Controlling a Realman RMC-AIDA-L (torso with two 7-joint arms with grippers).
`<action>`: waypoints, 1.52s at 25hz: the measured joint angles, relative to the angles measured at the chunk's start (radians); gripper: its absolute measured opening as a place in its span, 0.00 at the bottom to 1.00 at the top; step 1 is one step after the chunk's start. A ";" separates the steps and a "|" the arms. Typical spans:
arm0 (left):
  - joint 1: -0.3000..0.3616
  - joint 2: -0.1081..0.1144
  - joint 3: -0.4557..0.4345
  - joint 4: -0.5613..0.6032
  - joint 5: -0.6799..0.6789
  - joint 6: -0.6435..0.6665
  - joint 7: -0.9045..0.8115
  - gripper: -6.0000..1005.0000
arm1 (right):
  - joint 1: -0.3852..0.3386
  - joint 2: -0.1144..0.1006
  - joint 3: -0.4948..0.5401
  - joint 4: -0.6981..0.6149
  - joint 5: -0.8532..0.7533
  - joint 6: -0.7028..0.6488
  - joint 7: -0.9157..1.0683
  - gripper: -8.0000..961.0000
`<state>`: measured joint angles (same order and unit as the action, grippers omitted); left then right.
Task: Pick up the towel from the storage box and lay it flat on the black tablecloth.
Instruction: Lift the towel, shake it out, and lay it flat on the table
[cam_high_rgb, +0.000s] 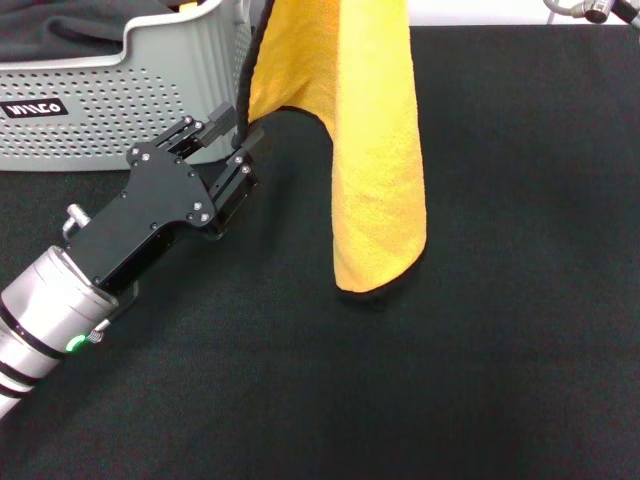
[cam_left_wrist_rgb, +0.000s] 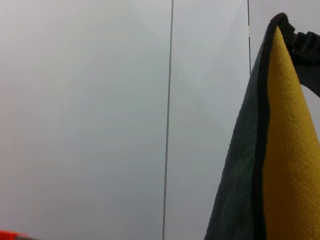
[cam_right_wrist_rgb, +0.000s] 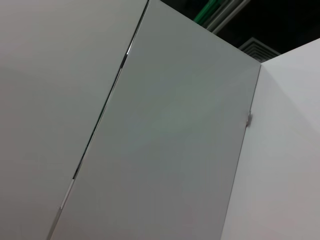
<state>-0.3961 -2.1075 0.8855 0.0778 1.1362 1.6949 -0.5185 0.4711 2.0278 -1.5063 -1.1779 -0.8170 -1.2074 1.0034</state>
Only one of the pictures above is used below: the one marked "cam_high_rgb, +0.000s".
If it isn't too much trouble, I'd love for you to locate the grey perforated storage box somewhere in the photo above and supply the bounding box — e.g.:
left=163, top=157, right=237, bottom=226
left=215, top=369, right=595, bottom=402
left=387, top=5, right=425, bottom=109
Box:
left=0, top=0, right=254, bottom=173

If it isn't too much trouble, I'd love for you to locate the right gripper cable with connector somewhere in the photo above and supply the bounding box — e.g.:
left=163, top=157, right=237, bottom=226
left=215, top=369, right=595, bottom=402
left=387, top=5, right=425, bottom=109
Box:
left=543, top=0, right=640, bottom=26

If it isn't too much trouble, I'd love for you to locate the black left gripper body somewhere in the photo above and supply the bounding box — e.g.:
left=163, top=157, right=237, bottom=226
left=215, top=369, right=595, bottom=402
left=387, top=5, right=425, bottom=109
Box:
left=64, top=141, right=224, bottom=297

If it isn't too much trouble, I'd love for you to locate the left gripper cable with connector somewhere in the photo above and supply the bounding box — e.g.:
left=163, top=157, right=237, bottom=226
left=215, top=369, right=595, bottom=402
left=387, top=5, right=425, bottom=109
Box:
left=60, top=202, right=121, bottom=346

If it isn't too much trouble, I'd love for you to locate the gripper cable with connector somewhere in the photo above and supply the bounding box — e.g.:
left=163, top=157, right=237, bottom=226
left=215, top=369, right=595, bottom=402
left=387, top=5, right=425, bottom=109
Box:
left=543, top=0, right=640, bottom=26
left=60, top=202, right=121, bottom=346

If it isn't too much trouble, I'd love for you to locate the yellow towel black trim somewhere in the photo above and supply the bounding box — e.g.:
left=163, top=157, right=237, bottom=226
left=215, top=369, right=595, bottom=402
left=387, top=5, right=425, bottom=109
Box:
left=236, top=0, right=429, bottom=307

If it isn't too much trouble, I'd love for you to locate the dark grey cloth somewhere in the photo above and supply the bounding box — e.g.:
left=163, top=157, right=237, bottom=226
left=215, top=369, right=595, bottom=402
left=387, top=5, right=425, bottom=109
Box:
left=0, top=0, right=177, bottom=65

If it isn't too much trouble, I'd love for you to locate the black tablecloth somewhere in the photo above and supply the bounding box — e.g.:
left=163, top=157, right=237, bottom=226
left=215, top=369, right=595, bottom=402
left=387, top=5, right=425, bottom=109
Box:
left=0, top=24, right=640, bottom=480

